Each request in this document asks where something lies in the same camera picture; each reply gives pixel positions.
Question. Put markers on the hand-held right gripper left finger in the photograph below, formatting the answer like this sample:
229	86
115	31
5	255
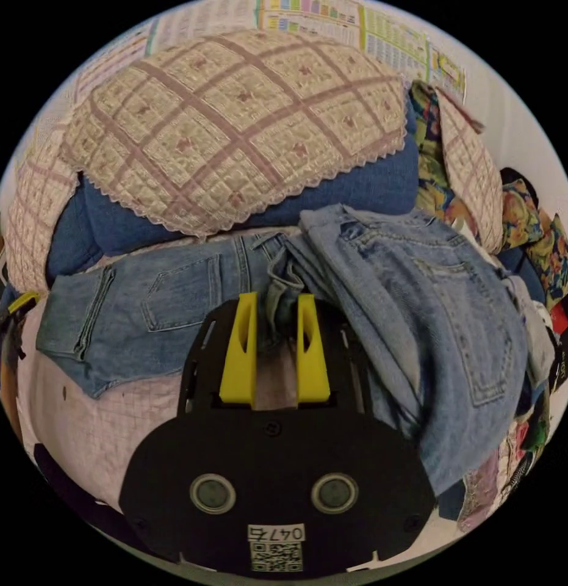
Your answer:
237	361

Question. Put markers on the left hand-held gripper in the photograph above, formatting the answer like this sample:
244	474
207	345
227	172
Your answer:
10	334

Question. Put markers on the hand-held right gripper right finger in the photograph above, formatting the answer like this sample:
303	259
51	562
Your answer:
314	366

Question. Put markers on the blue jeans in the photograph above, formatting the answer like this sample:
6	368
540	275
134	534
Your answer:
393	293

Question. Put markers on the pile of clothes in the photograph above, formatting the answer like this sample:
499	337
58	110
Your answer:
540	348

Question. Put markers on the large plaid quilted pillow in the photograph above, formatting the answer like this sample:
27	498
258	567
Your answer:
229	133

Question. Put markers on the floral cushion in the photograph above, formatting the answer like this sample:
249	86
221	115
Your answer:
535	229

